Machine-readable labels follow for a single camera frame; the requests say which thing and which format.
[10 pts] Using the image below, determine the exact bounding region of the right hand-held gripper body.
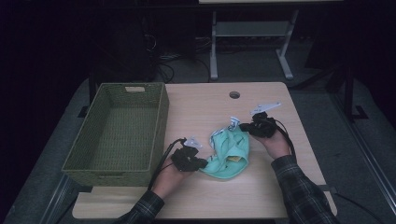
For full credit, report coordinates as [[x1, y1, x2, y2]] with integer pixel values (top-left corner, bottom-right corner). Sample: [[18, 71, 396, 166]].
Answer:
[[248, 101, 282, 139]]

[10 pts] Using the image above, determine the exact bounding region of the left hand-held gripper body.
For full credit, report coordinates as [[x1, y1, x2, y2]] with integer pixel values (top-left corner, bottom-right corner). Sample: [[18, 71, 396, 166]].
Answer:
[[170, 135, 204, 173]]

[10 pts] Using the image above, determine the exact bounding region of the mint green striped baby garment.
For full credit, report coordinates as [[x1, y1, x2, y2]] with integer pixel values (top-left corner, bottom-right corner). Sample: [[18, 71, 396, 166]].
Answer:
[[199, 116, 251, 181]]

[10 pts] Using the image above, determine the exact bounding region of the green woven basket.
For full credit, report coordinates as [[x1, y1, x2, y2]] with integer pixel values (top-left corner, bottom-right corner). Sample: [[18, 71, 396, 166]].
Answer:
[[61, 81, 170, 188]]

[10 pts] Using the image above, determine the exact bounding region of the person's right hand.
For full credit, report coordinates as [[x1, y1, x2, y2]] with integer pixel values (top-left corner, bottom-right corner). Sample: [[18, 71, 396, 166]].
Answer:
[[255, 129, 292, 161]]

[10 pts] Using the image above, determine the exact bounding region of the person's left hand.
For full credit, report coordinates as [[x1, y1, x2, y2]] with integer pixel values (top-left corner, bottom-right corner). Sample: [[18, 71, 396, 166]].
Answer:
[[150, 154, 193, 200]]

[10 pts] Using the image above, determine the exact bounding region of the grey tape strip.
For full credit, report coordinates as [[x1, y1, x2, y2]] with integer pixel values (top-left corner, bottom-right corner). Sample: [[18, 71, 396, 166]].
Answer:
[[318, 184, 338, 194]]

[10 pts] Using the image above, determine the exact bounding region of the white metal stand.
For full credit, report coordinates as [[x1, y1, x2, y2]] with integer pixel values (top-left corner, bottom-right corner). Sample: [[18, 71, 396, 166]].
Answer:
[[208, 8, 301, 81]]

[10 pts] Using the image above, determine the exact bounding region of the left hand-held gripper black cable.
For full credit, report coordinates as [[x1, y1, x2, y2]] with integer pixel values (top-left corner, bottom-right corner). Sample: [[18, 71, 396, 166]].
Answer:
[[147, 137, 189, 191]]

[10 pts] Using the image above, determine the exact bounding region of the hand-held gripper black cable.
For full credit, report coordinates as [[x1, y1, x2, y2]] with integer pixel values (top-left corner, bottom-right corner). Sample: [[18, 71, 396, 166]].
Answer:
[[265, 117, 297, 162], [147, 137, 189, 191]]

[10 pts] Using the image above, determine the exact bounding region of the right hand-held gripper black cable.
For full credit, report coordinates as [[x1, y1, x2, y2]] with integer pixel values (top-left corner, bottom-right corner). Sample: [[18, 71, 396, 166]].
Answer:
[[265, 117, 297, 162]]

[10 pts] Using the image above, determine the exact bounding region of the tangle of black floor cables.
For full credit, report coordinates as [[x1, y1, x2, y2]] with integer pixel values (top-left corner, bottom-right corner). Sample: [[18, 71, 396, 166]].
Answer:
[[143, 32, 213, 84]]

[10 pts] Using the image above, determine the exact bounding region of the black floor bracket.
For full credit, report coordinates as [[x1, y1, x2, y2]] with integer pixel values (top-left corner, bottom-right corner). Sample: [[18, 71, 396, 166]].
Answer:
[[77, 105, 90, 119], [352, 105, 370, 121]]

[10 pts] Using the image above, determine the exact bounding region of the metal floor rail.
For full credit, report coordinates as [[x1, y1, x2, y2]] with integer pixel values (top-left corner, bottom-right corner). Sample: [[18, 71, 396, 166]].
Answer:
[[330, 92, 396, 216], [38, 174, 76, 224]]

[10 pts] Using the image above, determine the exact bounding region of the black floor cable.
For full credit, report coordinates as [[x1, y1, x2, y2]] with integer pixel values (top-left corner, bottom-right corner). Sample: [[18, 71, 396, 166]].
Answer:
[[333, 191, 387, 224]]

